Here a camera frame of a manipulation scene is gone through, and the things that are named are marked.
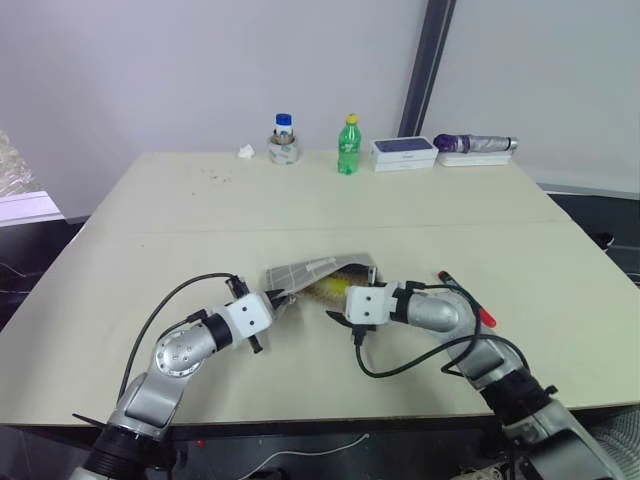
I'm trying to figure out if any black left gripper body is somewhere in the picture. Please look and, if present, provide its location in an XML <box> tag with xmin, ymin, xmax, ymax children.
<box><xmin>224</xmin><ymin>274</ymin><xmax>279</xmax><ymax>356</ymax></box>

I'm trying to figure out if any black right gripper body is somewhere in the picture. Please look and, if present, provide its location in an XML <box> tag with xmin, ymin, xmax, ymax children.
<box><xmin>348</xmin><ymin>266</ymin><xmax>378</xmax><ymax>347</ymax></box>

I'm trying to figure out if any grey grid zip pouch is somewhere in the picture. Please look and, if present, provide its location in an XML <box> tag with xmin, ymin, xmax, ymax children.
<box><xmin>263</xmin><ymin>252</ymin><xmax>377</xmax><ymax>312</ymax></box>

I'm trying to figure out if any red marker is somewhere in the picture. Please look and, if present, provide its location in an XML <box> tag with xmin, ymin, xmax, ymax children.
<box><xmin>436</xmin><ymin>270</ymin><xmax>500</xmax><ymax>329</ymax></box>

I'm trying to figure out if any white tape roll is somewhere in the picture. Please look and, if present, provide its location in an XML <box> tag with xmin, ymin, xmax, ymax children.
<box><xmin>267</xmin><ymin>132</ymin><xmax>304</xmax><ymax>166</ymax></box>

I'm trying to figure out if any green soda bottle yellow cap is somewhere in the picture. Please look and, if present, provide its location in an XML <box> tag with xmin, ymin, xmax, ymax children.
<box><xmin>337</xmin><ymin>113</ymin><xmax>362</xmax><ymax>176</ymax></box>

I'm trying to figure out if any white bottle blue cap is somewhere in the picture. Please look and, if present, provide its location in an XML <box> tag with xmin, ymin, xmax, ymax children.
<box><xmin>273</xmin><ymin>113</ymin><xmax>294</xmax><ymax>147</ymax></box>

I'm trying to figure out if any white box dark blue lid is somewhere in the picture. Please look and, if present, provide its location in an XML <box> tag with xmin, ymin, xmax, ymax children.
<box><xmin>369</xmin><ymin>135</ymin><xmax>437</xmax><ymax>162</ymax></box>

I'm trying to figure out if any white flat case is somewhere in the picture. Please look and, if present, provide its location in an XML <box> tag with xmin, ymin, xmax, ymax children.
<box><xmin>436</xmin><ymin>149</ymin><xmax>515</xmax><ymax>169</ymax></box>

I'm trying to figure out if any purple folded umbrella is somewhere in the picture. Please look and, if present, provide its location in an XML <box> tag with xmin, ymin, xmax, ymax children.
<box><xmin>432</xmin><ymin>132</ymin><xmax>520</xmax><ymax>156</ymax></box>

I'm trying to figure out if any white ledge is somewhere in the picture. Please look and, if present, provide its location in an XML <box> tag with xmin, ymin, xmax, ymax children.
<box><xmin>0</xmin><ymin>188</ymin><xmax>67</xmax><ymax>225</ymax></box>

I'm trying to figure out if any crinkled translucent plastic sheet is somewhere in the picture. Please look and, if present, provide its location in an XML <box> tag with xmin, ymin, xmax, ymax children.
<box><xmin>0</xmin><ymin>128</ymin><xmax>37</xmax><ymax>200</ymax></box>

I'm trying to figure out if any grey mesh fabric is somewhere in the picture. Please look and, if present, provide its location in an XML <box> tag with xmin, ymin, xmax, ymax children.
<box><xmin>574</xmin><ymin>402</ymin><xmax>640</xmax><ymax>480</ymax></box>

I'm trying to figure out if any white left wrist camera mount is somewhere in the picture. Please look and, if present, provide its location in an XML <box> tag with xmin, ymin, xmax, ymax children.
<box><xmin>221</xmin><ymin>293</ymin><xmax>275</xmax><ymax>350</ymax></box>

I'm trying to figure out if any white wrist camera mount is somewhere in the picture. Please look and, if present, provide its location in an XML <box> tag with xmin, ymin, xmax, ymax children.
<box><xmin>221</xmin><ymin>293</ymin><xmax>275</xmax><ymax>350</ymax></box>
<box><xmin>343</xmin><ymin>283</ymin><xmax>402</xmax><ymax>327</ymax></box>

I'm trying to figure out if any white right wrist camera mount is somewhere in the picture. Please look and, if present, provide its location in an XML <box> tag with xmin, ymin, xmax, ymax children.
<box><xmin>343</xmin><ymin>283</ymin><xmax>402</xmax><ymax>327</ymax></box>

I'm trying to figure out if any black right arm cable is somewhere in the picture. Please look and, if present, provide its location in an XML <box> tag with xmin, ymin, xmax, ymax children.
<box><xmin>352</xmin><ymin>280</ymin><xmax>532</xmax><ymax>382</ymax></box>

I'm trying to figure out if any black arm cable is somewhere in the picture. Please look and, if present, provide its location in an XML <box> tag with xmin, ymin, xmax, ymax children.
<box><xmin>352</xmin><ymin>280</ymin><xmax>532</xmax><ymax>382</ymax></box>
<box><xmin>119</xmin><ymin>271</ymin><xmax>242</xmax><ymax>402</ymax></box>

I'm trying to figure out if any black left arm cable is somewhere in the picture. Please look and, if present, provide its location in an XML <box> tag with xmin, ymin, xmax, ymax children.
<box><xmin>119</xmin><ymin>271</ymin><xmax>242</xmax><ymax>402</ymax></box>

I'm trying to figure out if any thin white cable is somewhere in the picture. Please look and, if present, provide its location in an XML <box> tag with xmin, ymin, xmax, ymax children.
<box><xmin>253</xmin><ymin>433</ymin><xmax>372</xmax><ymax>475</ymax></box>

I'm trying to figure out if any dark vertical wall post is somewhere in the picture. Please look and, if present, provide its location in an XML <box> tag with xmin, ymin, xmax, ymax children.
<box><xmin>398</xmin><ymin>0</ymin><xmax>457</xmax><ymax>147</ymax></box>

